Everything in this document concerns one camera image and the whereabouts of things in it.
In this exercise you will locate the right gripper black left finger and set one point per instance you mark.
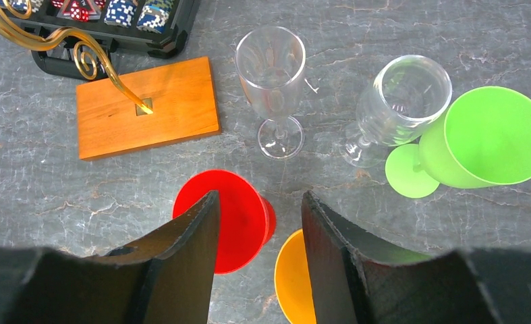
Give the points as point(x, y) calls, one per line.
point(165, 276)

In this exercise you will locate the red wine glass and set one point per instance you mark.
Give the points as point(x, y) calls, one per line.
point(248, 220)

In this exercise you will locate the black poker chip case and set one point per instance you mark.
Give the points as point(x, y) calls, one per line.
point(159, 29)

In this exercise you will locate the orange wooden rack base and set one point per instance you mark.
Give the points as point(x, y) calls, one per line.
point(182, 97)

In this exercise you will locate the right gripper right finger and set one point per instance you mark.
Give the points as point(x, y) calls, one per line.
point(358, 277)

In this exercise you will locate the yellow wine glass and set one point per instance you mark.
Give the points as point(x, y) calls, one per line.
point(292, 281)

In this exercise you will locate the clear wine glass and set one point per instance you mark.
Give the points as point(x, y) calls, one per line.
point(404, 98)
point(270, 63)

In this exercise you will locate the green wine glass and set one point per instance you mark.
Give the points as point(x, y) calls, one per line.
point(482, 140)

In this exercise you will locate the clear wine glass back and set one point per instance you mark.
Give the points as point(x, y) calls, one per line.
point(404, 98)

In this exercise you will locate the clear wine glass front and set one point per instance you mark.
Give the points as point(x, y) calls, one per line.
point(270, 63)

